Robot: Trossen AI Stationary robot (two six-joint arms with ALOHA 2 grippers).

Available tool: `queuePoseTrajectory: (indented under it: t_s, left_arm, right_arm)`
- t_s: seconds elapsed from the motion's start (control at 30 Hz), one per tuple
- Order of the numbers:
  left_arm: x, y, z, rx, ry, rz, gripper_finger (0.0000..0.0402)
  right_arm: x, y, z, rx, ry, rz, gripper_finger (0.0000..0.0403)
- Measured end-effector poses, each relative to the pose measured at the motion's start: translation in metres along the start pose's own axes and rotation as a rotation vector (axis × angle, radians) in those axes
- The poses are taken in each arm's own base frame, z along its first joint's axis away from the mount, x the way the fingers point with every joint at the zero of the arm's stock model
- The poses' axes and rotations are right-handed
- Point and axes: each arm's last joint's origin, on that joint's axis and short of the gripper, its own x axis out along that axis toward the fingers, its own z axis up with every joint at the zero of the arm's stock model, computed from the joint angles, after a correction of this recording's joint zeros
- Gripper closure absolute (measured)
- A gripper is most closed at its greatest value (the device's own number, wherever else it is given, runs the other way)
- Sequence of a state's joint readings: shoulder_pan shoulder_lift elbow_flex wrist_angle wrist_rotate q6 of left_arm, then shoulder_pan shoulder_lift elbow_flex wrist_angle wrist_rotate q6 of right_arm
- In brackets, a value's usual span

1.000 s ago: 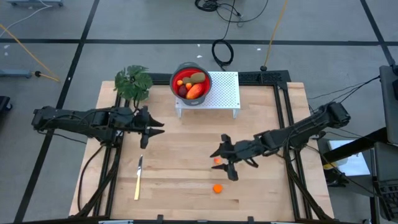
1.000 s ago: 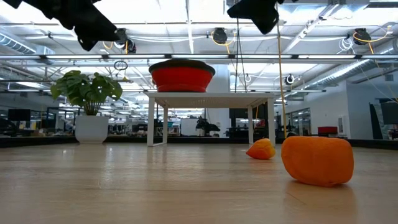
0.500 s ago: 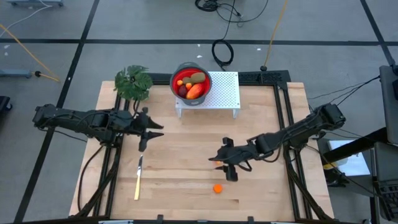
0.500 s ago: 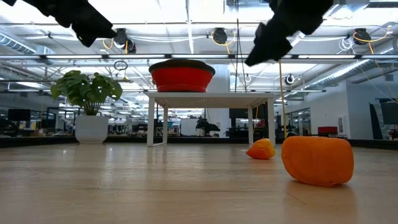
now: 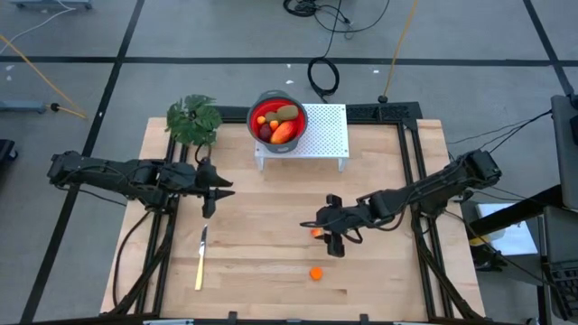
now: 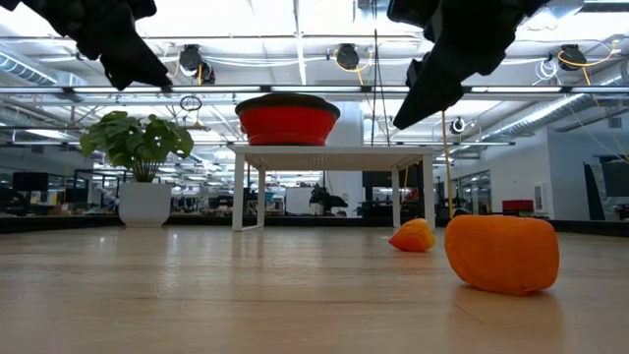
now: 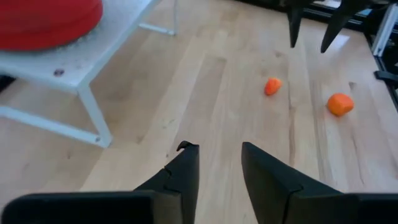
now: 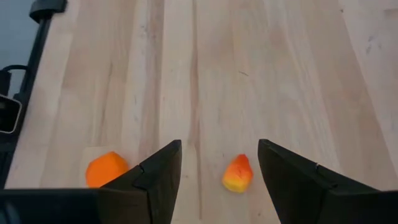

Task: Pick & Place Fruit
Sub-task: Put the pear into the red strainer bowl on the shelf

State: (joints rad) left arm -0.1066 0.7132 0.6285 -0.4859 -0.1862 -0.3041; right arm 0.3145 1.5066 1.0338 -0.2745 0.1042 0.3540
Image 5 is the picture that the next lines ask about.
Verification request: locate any tangled black cable bundle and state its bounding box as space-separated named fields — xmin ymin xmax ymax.
xmin=282 ymin=0 xmax=392 ymax=35

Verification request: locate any knife with cream handle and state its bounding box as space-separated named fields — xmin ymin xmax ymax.
xmin=194 ymin=224 xmax=210 ymax=292

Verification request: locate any red grey collapsible colander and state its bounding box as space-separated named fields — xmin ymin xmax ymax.
xmin=246 ymin=89 xmax=309 ymax=154

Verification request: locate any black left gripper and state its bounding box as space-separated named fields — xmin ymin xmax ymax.
xmin=193 ymin=156 xmax=237 ymax=220

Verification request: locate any black wheeled stand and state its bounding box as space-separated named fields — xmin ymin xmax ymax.
xmin=0 ymin=138 xmax=19 ymax=164

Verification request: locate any dark desk with keyboard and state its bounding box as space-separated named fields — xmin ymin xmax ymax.
xmin=539 ymin=205 xmax=578 ymax=321

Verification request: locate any green potted plant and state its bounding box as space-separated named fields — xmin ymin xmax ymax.
xmin=164 ymin=93 xmax=223 ymax=148

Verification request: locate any white box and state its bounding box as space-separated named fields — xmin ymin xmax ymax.
xmin=476 ymin=202 xmax=541 ymax=257

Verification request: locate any white floor cable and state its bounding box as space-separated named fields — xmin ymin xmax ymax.
xmin=0 ymin=6 xmax=78 ymax=44

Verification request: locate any coiled black floor cable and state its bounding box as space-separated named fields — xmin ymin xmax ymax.
xmin=306 ymin=0 xmax=344 ymax=104

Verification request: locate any red orange pepper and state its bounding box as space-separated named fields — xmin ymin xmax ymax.
xmin=269 ymin=119 xmax=299 ymax=145

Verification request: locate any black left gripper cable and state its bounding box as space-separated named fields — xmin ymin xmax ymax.
xmin=193 ymin=143 xmax=213 ymax=164

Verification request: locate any grey cabinet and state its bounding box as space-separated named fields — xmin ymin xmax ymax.
xmin=549 ymin=93 xmax=578 ymax=211

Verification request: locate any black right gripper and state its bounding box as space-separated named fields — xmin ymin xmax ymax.
xmin=300 ymin=193 xmax=369 ymax=258

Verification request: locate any yellow floor cord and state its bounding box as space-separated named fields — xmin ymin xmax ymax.
xmin=0 ymin=34 xmax=88 ymax=121

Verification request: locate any dark red round fruit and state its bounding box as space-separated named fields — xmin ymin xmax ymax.
xmin=257 ymin=123 xmax=275 ymax=144

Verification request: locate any white perforated shelf riser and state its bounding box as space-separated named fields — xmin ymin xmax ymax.
xmin=254 ymin=103 xmax=350 ymax=173

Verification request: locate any black arm base cable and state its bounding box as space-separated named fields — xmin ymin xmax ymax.
xmin=111 ymin=209 xmax=154 ymax=308

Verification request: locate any grey floor bar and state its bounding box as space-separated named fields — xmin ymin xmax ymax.
xmin=0 ymin=99 xmax=47 ymax=114

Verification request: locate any grey cart base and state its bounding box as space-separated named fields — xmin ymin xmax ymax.
xmin=8 ymin=0 xmax=94 ymax=11

